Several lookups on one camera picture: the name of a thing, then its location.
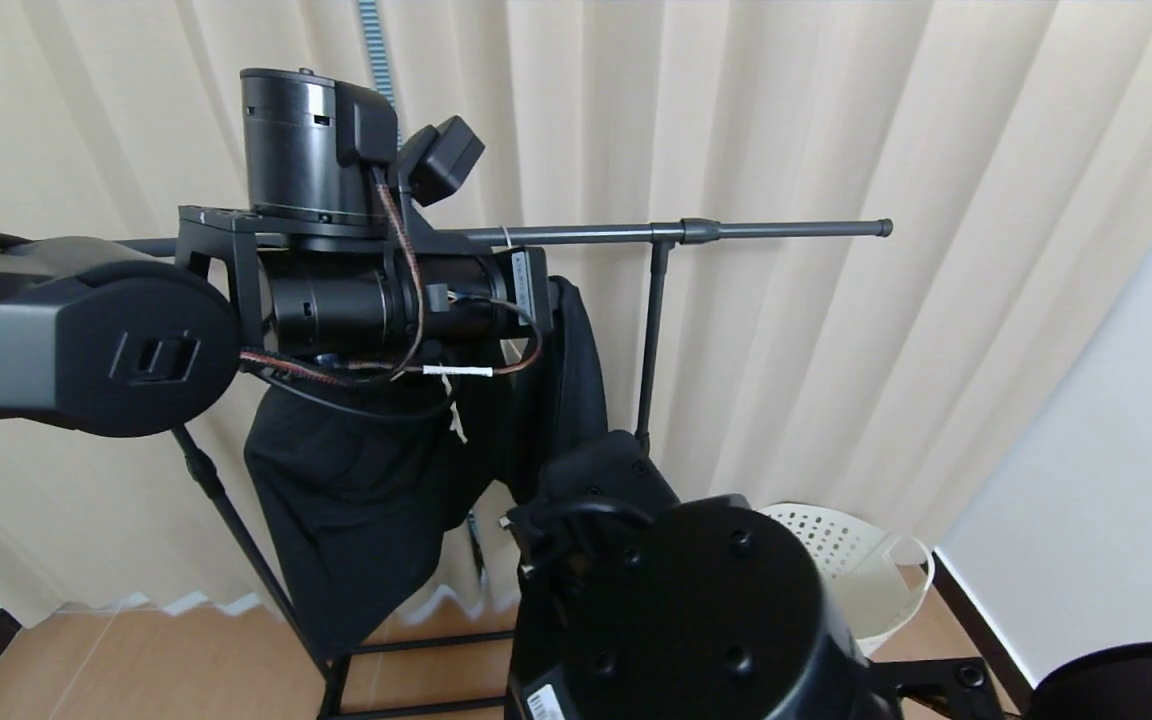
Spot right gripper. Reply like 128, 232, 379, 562
504, 600, 577, 720

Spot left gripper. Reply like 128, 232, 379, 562
261, 245, 552, 361

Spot black drawstring shorts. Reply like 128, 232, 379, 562
244, 275, 609, 661

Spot white laundry basket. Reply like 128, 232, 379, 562
758, 503, 936, 658

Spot black clothes rack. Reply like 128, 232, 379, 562
116, 218, 894, 720

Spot black cable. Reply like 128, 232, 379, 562
236, 362, 459, 423

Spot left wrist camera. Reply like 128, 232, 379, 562
398, 115, 486, 208

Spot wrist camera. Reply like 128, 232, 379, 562
499, 430, 682, 591
398, 115, 486, 208

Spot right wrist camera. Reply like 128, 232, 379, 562
499, 430, 682, 591

